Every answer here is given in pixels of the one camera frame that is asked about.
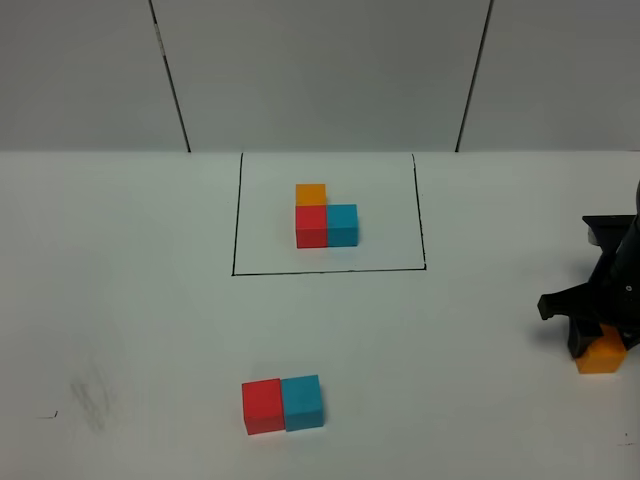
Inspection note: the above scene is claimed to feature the orange template block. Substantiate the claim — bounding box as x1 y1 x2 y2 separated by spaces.
295 184 327 207

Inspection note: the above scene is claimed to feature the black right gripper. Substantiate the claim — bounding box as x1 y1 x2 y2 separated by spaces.
538 215 640 358

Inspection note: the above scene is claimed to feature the red template block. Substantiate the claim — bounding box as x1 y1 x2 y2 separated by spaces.
295 205 328 249

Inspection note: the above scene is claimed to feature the blue template block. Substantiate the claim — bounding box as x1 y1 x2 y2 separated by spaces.
326 204 359 247

